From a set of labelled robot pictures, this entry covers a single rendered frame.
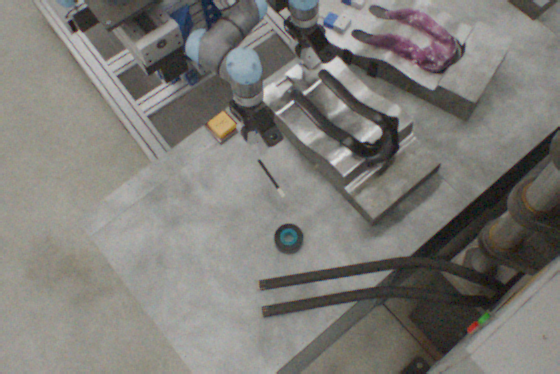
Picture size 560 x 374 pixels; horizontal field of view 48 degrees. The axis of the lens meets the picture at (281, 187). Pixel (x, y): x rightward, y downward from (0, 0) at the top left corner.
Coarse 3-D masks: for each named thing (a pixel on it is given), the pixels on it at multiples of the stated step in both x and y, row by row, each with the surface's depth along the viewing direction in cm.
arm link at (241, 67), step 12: (240, 48) 141; (228, 60) 140; (240, 60) 140; (252, 60) 140; (228, 72) 142; (240, 72) 139; (252, 72) 140; (240, 84) 143; (252, 84) 143; (240, 96) 148; (252, 96) 148
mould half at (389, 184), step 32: (320, 64) 187; (288, 96) 183; (320, 96) 183; (288, 128) 181; (352, 128) 175; (320, 160) 176; (352, 160) 170; (416, 160) 177; (352, 192) 174; (384, 192) 174
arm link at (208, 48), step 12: (216, 24) 147; (228, 24) 146; (192, 36) 145; (204, 36) 145; (216, 36) 145; (228, 36) 146; (240, 36) 148; (192, 48) 145; (204, 48) 144; (216, 48) 144; (228, 48) 144; (204, 60) 145; (216, 60) 143; (216, 72) 145
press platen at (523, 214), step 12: (528, 180) 127; (516, 192) 127; (516, 204) 126; (528, 204) 125; (516, 216) 127; (528, 216) 125; (540, 216) 124; (552, 216) 124; (528, 228) 128; (540, 228) 126; (552, 228) 124
